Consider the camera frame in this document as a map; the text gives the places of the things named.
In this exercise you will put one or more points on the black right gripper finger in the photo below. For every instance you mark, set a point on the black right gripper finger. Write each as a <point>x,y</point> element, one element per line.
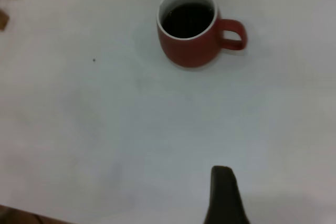
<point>224,197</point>

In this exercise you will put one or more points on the red ceramic mug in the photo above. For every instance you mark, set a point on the red ceramic mug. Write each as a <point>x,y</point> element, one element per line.
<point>189,53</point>

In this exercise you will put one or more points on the black coffee liquid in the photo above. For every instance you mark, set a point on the black coffee liquid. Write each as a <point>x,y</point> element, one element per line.
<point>187,20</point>

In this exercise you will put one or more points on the wooden block with notch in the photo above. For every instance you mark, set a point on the wooden block with notch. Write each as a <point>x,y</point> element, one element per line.
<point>3,20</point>

